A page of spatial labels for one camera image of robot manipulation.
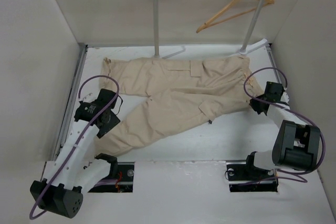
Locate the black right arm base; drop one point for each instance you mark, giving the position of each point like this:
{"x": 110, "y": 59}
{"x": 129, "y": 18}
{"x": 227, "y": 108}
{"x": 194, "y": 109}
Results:
{"x": 246, "y": 179}

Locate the right aluminium side rail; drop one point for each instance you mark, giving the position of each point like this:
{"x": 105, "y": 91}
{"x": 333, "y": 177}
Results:
{"x": 273, "y": 64}

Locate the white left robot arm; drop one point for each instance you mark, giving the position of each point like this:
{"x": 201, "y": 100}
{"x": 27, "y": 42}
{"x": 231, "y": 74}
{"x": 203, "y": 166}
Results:
{"x": 63, "y": 187}

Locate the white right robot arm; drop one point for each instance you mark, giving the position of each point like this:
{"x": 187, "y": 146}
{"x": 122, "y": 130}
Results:
{"x": 297, "y": 143}

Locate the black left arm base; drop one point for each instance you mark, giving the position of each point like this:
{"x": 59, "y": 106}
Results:
{"x": 121, "y": 182}

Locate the left aluminium side rail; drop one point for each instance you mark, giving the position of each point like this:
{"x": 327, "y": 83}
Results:
{"x": 65, "y": 124}

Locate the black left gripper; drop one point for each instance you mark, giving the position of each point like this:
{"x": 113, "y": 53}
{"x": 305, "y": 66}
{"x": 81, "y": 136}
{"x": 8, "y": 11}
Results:
{"x": 113, "y": 123}

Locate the beige cargo trousers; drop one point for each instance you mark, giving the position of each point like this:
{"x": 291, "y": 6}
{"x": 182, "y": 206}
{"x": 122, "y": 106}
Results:
{"x": 179, "y": 95}

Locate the aluminium side rail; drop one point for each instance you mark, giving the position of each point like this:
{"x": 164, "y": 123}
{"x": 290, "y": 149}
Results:
{"x": 273, "y": 64}
{"x": 65, "y": 124}

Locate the wooden clothes hanger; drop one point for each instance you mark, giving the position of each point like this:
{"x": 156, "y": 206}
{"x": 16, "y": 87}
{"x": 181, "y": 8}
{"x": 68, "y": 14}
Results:
{"x": 227, "y": 12}

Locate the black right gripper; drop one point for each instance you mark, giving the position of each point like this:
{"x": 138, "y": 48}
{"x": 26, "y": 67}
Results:
{"x": 253, "y": 103}

